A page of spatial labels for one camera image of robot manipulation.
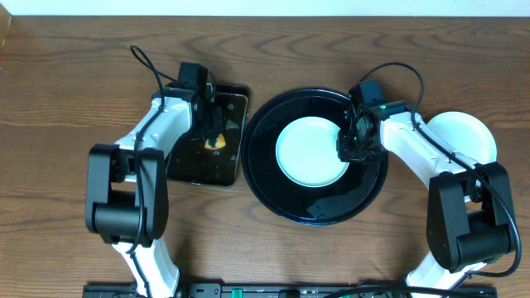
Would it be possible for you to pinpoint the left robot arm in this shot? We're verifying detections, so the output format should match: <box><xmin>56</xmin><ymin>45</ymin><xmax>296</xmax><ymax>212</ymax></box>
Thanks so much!
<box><xmin>85</xmin><ymin>83</ymin><xmax>219</xmax><ymax>297</ymax></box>

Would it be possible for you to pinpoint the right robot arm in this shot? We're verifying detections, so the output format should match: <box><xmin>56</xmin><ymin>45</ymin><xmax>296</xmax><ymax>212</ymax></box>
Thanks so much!
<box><xmin>337</xmin><ymin>101</ymin><xmax>522</xmax><ymax>297</ymax></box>

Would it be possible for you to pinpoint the light blue plate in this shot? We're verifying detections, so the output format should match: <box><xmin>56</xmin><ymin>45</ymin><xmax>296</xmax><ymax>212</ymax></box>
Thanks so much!
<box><xmin>427</xmin><ymin>111</ymin><xmax>498</xmax><ymax>164</ymax></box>
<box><xmin>275</xmin><ymin>117</ymin><xmax>349</xmax><ymax>188</ymax></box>

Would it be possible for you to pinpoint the black rectangular water tray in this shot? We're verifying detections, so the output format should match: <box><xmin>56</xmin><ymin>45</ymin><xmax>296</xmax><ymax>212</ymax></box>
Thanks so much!
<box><xmin>166</xmin><ymin>84</ymin><xmax>249</xmax><ymax>186</ymax></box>

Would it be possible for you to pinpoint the green and yellow sponge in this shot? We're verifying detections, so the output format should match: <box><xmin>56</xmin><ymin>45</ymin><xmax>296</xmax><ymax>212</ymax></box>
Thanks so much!
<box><xmin>205</xmin><ymin>134</ymin><xmax>226</xmax><ymax>151</ymax></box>

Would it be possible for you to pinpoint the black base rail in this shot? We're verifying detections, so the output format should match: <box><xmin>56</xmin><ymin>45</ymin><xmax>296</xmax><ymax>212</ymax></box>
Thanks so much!
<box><xmin>81</xmin><ymin>281</ymin><xmax>498</xmax><ymax>298</ymax></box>

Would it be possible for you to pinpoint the black round tray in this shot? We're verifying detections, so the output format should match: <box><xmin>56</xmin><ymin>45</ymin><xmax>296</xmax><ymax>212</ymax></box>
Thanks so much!
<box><xmin>241</xmin><ymin>89</ymin><xmax>388</xmax><ymax>226</ymax></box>

